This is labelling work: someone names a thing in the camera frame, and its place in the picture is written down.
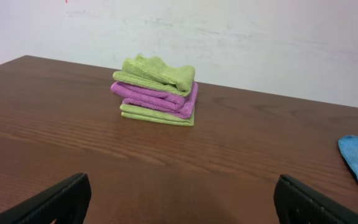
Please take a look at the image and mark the green folded cloth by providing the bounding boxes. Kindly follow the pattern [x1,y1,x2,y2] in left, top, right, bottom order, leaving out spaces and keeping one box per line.
[119,104,194,126]
[112,54,195,96]

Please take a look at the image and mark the bottom green folded cloth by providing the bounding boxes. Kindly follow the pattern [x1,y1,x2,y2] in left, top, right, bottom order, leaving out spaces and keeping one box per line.
[119,104,194,126]

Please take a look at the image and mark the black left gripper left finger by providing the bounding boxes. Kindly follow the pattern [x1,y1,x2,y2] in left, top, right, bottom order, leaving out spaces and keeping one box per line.
[0,173,91,224]

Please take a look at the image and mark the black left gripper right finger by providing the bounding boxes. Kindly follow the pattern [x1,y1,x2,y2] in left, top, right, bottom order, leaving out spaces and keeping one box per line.
[273,174,358,224]

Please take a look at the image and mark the top green folded cloth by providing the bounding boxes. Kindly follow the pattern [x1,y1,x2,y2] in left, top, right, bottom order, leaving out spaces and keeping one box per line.
[112,54,195,96]

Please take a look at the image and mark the purple folded cloth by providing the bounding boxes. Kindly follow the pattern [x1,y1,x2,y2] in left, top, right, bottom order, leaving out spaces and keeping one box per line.
[111,82,198,119]

